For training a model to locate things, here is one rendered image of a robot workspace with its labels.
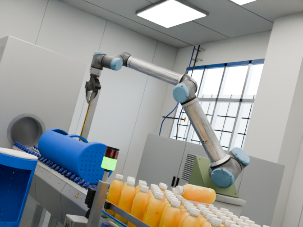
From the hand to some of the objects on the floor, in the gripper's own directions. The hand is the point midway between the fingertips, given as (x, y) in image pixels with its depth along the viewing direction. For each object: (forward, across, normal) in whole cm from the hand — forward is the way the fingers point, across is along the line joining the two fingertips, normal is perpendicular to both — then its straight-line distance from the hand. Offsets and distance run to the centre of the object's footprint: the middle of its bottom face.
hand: (89, 102), depth 282 cm
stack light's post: (+130, +32, +126) cm, 184 cm away
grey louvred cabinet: (+178, -182, -87) cm, 270 cm away
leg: (+153, +14, -17) cm, 154 cm away
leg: (+154, 0, -18) cm, 155 cm away
